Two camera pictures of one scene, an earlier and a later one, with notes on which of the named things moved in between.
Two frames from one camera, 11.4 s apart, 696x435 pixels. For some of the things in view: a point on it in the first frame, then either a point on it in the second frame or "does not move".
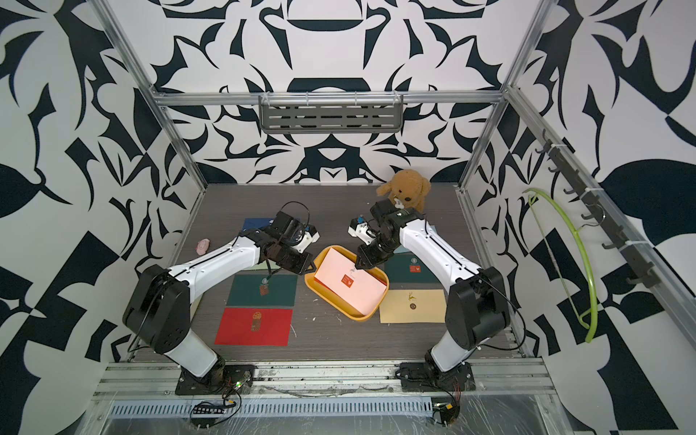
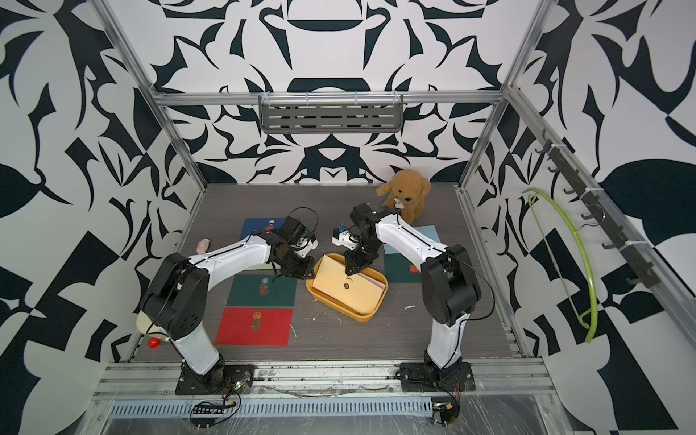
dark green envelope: [404, 267] does not move
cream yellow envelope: [413, 305] -> [333, 280]
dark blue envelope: [251, 223] does not move
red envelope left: [254, 326] does not move
